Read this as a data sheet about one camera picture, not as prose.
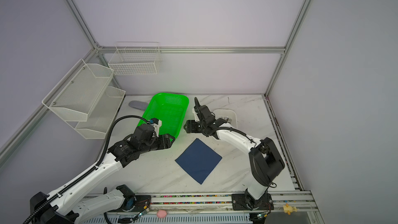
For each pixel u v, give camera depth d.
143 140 0.57
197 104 0.70
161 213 0.70
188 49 0.93
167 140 0.68
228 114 1.06
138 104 1.11
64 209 0.40
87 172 0.45
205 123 0.66
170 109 1.12
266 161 0.45
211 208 0.73
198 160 0.89
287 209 0.68
